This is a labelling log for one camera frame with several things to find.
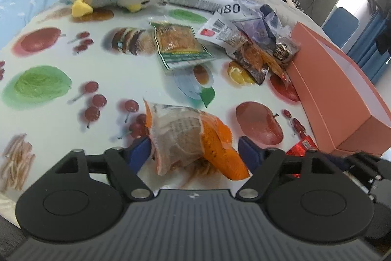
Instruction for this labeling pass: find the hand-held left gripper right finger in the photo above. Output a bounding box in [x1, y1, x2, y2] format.
[236, 136, 343, 200]

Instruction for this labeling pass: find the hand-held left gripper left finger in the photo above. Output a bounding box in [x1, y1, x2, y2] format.
[55, 137, 153, 201]

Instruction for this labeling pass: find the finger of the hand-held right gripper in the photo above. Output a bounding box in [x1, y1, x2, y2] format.
[345, 153, 386, 188]

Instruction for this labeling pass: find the orange snack packet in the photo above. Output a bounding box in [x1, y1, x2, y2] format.
[143, 99, 250, 181]

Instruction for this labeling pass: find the shiny red snack packet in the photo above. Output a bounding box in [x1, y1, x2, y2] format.
[285, 139, 318, 158]

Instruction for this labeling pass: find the pink cardboard box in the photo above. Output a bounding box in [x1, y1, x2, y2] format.
[287, 22, 391, 158]

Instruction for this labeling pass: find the brown jerky snack packet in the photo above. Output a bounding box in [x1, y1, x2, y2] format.
[260, 50, 291, 87]

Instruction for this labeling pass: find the silver snack packet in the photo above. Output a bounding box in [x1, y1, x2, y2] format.
[273, 38, 301, 66]

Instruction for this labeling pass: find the green edged snack packet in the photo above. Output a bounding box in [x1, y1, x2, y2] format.
[149, 21, 216, 71]

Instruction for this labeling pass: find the barcode label snack packet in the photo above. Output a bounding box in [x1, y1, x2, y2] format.
[195, 15, 269, 86]

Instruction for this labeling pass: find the blue curtain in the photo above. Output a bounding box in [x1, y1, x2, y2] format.
[347, 13, 391, 84]

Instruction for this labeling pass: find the clear blue print plastic bag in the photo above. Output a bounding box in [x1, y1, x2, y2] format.
[212, 0, 295, 46]

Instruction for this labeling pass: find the fruit print mat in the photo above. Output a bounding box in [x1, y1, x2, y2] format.
[0, 0, 318, 213]

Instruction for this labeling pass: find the blue chair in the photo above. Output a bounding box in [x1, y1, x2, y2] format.
[322, 7, 360, 49]

